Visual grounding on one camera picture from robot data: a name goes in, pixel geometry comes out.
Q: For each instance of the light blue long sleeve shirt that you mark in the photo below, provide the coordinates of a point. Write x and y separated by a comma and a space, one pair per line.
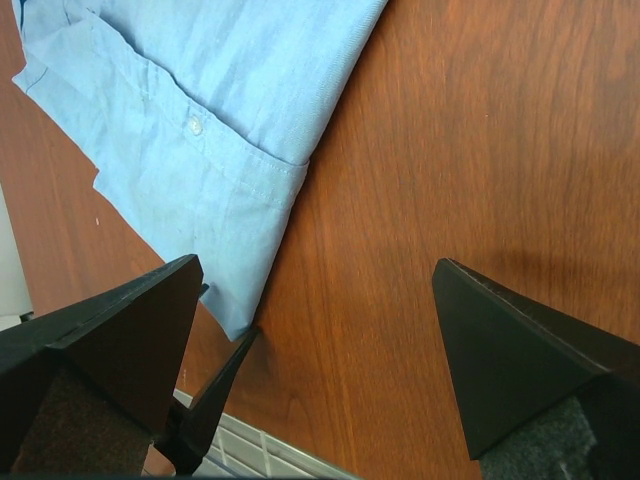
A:
200, 117

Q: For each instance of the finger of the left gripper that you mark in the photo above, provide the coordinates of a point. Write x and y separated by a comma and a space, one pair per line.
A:
190, 431

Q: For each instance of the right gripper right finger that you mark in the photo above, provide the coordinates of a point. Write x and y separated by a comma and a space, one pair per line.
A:
538, 392

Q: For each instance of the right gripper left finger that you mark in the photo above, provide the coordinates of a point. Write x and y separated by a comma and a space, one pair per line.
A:
86, 389

